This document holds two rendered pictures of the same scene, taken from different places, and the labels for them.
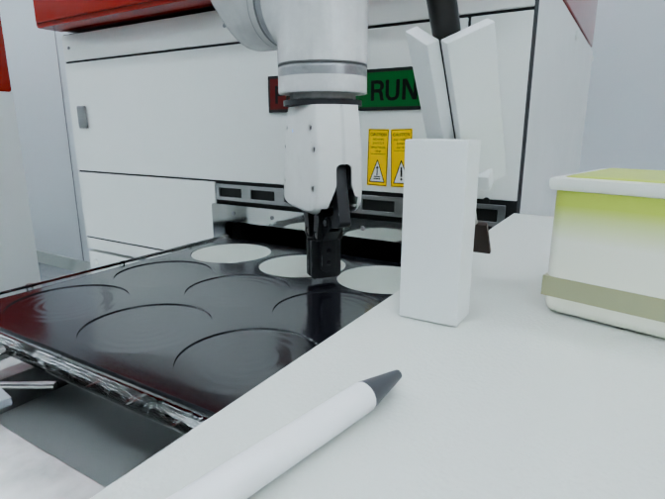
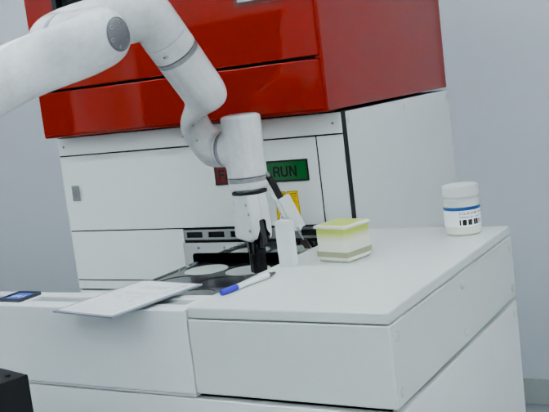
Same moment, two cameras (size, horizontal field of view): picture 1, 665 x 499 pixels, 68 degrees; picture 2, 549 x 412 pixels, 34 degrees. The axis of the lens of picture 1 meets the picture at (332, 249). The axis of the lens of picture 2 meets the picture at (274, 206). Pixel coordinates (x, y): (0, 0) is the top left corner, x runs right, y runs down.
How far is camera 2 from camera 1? 1.43 m
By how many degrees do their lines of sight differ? 6
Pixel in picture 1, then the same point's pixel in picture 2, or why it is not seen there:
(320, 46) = (246, 172)
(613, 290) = (330, 252)
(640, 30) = (537, 26)
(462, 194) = (288, 233)
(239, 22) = (207, 159)
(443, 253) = (287, 248)
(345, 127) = (261, 203)
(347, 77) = (259, 182)
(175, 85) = (150, 171)
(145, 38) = (127, 141)
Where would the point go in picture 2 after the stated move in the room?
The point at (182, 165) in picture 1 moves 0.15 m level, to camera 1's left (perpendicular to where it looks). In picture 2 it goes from (158, 221) to (97, 228)
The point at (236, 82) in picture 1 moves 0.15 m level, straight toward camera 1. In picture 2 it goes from (193, 168) to (201, 173)
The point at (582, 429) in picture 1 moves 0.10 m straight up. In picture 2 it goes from (306, 275) to (300, 217)
